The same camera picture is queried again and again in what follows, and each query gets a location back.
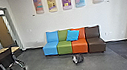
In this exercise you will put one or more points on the blue square cushion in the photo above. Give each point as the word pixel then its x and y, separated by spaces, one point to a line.
pixel 72 35

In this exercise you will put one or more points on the orange blue wall poster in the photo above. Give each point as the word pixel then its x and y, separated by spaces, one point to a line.
pixel 38 4

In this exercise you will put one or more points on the wooden door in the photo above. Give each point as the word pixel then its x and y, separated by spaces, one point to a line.
pixel 0 30

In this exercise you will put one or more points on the black trash bag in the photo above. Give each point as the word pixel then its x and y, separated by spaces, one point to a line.
pixel 78 59

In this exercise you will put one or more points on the yellow wall poster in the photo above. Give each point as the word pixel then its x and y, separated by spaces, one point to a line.
pixel 51 2

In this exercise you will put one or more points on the green sofa seat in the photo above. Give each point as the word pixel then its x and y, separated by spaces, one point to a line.
pixel 65 47

